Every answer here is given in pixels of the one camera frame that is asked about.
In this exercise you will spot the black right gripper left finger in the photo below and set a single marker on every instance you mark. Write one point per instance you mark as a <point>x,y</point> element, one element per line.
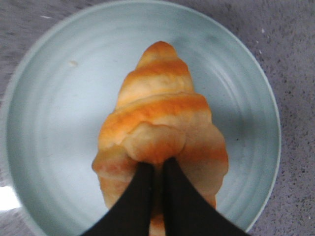
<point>130,215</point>

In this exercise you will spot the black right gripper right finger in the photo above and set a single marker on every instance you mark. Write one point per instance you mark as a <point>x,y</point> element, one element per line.
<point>185,211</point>

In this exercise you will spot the golden croissant bread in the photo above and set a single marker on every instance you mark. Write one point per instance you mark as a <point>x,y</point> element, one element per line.
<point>159,115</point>

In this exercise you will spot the light green round plate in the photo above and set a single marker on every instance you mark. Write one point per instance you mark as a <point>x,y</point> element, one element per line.
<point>68,82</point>

